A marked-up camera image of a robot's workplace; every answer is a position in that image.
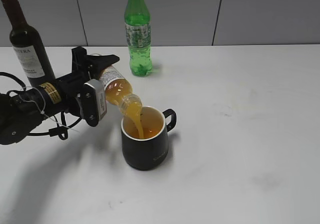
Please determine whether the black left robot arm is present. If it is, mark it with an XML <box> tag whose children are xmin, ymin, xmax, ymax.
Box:
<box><xmin>0</xmin><ymin>46</ymin><xmax>120</xmax><ymax>145</ymax></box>

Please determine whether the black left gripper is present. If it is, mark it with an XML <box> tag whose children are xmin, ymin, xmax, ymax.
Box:
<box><xmin>56</xmin><ymin>46</ymin><xmax>120</xmax><ymax>117</ymax></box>

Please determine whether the dark red wine bottle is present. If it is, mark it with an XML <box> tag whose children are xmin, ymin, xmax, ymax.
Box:
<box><xmin>1</xmin><ymin>0</ymin><xmax>56</xmax><ymax>87</ymax></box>

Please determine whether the black mug white interior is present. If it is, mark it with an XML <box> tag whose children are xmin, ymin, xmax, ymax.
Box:
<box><xmin>120</xmin><ymin>106</ymin><xmax>177</xmax><ymax>171</ymax></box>

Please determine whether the white zip tie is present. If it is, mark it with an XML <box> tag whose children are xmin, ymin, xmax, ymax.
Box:
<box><xmin>6</xmin><ymin>86</ymin><xmax>82</xmax><ymax>132</ymax></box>

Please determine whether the black cable loop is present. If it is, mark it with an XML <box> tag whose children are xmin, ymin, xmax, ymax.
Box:
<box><xmin>0</xmin><ymin>71</ymin><xmax>85</xmax><ymax>141</ymax></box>

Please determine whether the NFC orange juice bottle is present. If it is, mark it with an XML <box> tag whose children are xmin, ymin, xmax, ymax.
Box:
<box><xmin>98</xmin><ymin>65</ymin><xmax>143</xmax><ymax>117</ymax></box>

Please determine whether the green plastic soda bottle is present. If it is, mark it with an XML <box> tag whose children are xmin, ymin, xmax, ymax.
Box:
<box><xmin>124</xmin><ymin>0</ymin><xmax>153</xmax><ymax>77</ymax></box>

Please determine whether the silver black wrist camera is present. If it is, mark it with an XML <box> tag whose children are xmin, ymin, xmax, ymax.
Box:
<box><xmin>80</xmin><ymin>79</ymin><xmax>107</xmax><ymax>127</ymax></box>

